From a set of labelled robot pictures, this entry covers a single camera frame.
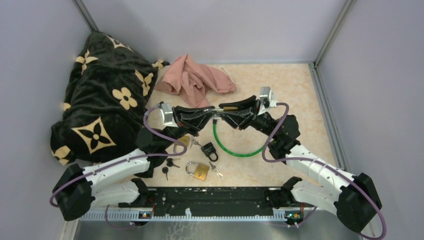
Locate black floral blanket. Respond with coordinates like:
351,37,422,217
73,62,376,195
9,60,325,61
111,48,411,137
50,31,168,165

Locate green cable lock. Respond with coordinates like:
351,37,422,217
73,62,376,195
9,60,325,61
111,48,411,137
212,119,264,158

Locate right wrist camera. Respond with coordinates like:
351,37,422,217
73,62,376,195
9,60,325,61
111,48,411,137
258,86,277,115

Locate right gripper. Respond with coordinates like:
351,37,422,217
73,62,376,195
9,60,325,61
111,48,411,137
215,96,277,140

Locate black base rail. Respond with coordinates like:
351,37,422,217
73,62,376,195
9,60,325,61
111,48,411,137
119,186,299,218

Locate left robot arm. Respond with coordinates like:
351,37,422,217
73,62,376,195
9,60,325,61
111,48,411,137
49,103,215,221

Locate aluminium frame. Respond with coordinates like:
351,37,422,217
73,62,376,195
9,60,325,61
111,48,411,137
70,0,357,170

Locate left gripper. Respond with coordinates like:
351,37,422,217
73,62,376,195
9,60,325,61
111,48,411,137
162,107,220,151

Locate brass padlock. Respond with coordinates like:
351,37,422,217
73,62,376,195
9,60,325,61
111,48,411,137
185,162,223,181
172,135,202,154
204,106,238,119

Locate black padlock with keys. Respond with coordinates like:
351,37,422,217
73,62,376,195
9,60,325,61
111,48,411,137
200,142,219,162

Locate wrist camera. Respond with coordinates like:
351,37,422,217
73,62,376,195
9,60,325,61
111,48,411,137
258,86,277,115
158,102,177,127

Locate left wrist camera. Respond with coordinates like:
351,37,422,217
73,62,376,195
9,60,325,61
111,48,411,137
158,102,177,127

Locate black-headed key bunch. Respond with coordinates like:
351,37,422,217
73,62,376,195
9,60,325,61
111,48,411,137
161,158,180,181

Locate pink cloth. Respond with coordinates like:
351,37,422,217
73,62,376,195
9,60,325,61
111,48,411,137
154,54,237,108

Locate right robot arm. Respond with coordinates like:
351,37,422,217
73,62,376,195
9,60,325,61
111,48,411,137
218,95,387,234

